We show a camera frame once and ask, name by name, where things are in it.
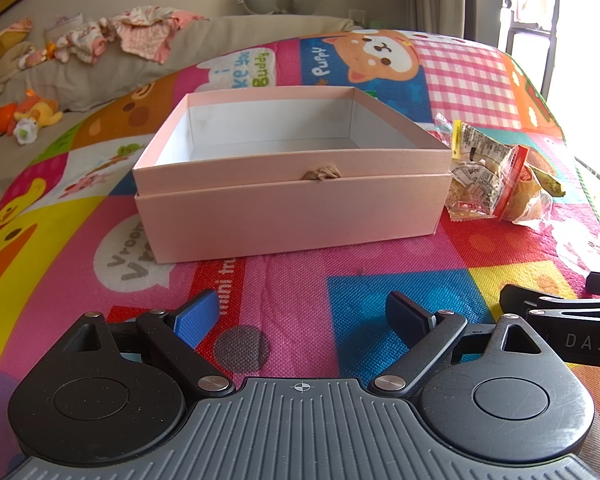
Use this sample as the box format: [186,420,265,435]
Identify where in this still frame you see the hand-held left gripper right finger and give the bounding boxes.
[372,290,548,401]

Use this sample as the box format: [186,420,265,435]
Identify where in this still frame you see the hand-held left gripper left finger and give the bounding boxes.
[60,289,236,398]

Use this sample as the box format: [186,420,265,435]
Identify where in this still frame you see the pink cardboard box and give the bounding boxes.
[131,85,454,265]

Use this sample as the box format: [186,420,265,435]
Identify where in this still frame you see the yellow bread packet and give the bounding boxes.
[452,120,503,163]

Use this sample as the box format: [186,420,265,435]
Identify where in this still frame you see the colourful cartoon play mat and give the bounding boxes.
[0,29,600,441]

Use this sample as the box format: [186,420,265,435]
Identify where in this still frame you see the orange-edged bread packet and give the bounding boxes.
[497,144,555,226]

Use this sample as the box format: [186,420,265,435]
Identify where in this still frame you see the green snack packet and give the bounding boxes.
[525,161,567,199]

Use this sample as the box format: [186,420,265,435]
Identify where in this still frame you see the clear crispy snack packet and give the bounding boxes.
[446,159,507,222]

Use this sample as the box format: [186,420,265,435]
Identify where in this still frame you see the clear empty wrapper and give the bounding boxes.
[432,112,455,147]

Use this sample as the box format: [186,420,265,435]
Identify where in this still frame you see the small white toy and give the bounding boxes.
[12,119,44,146]

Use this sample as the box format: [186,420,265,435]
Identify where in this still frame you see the orange plush toy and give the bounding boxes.
[0,88,64,134]

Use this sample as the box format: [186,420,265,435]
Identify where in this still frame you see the beige sofa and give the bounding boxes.
[0,14,363,186]

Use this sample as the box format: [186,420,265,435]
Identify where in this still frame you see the pink floral clothes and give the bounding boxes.
[44,6,210,66]

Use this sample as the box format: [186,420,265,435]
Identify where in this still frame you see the small orange doll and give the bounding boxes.
[19,41,60,69]

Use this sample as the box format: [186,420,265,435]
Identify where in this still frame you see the beige crumpled cloth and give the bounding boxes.
[0,42,37,100]

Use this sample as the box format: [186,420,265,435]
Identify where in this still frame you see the pink cushion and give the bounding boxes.
[0,16,34,73]

